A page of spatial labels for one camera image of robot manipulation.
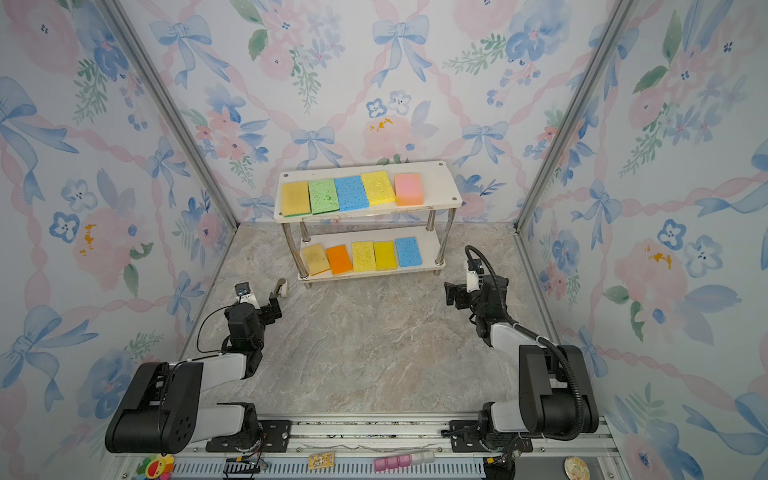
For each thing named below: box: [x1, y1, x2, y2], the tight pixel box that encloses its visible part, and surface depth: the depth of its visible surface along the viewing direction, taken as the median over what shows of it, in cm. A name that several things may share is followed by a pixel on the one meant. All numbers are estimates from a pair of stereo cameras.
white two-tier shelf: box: [274, 160, 463, 287], surface depth 86 cm
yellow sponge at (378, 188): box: [361, 171, 396, 206], surface depth 81 cm
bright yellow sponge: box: [373, 241, 397, 271], surface depth 103 cm
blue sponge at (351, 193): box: [334, 176, 369, 212], surface depth 80 cm
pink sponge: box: [394, 173, 424, 207], surface depth 81 cm
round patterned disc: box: [563, 455, 591, 480], surface depth 71 cm
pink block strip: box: [373, 451, 435, 472], surface depth 70 cm
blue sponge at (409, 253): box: [395, 237, 423, 268], surface depth 105 cm
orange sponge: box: [326, 244, 353, 275], surface depth 102 cm
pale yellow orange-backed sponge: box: [302, 244, 331, 276], surface depth 100 cm
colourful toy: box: [136, 454, 175, 480], surface depth 70 cm
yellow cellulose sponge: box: [352, 241, 376, 272], surface depth 102 cm
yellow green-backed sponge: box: [281, 182, 311, 217], surface depth 79 cm
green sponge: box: [308, 179, 340, 215], surface depth 78 cm
